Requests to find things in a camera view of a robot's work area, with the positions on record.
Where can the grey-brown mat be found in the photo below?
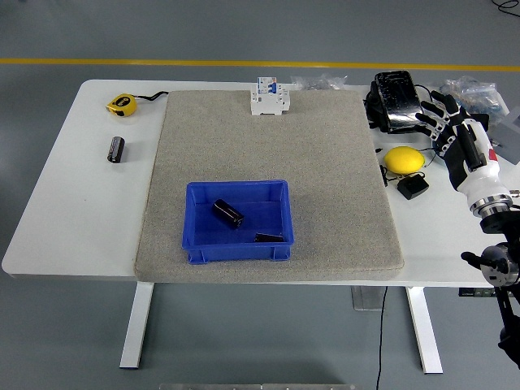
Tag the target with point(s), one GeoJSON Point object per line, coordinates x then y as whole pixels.
{"type": "Point", "coordinates": [243, 154]}

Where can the yellow lemon-shaped object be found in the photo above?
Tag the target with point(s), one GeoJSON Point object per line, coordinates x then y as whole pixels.
{"type": "Point", "coordinates": [404, 159]}

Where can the clear plastic bag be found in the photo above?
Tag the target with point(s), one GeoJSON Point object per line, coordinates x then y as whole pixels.
{"type": "Point", "coordinates": [321, 81]}

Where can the robot right hand white shell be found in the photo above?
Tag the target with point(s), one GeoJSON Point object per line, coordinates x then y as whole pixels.
{"type": "Point", "coordinates": [483, 174]}

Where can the blue plastic box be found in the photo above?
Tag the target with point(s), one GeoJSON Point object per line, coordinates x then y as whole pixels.
{"type": "Point", "coordinates": [211, 243]}

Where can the plain dark brown battery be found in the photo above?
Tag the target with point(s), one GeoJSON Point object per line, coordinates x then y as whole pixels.
{"type": "Point", "coordinates": [228, 213]}

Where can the glossy black device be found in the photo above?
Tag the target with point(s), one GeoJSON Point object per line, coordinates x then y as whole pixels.
{"type": "Point", "coordinates": [396, 99]}

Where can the dark battery with silver stripe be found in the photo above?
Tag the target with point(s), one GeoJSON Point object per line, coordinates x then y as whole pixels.
{"type": "Point", "coordinates": [115, 149]}

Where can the grey metal floor plate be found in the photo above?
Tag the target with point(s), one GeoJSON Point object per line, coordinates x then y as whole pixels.
{"type": "Point", "coordinates": [365, 298]}

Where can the dark battery with white print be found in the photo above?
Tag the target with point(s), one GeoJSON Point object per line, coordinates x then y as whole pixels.
{"type": "Point", "coordinates": [269, 237]}

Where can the white table leg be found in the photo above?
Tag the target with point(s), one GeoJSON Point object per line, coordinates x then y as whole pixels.
{"type": "Point", "coordinates": [424, 329]}
{"type": "Point", "coordinates": [136, 325]}

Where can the black foam block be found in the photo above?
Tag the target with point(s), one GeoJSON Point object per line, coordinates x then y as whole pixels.
{"type": "Point", "coordinates": [483, 120]}

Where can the yellow tape measure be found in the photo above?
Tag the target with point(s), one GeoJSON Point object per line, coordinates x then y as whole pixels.
{"type": "Point", "coordinates": [121, 105]}

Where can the black power adapter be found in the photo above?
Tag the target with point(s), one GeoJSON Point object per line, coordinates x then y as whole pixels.
{"type": "Point", "coordinates": [413, 187]}

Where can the bag of blue resistors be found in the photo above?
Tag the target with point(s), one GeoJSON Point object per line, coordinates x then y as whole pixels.
{"type": "Point", "coordinates": [483, 101]}

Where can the white circuit breaker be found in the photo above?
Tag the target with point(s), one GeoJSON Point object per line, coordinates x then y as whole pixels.
{"type": "Point", "coordinates": [268, 99]}

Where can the black table control panel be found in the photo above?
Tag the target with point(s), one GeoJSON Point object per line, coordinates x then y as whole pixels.
{"type": "Point", "coordinates": [475, 292]}

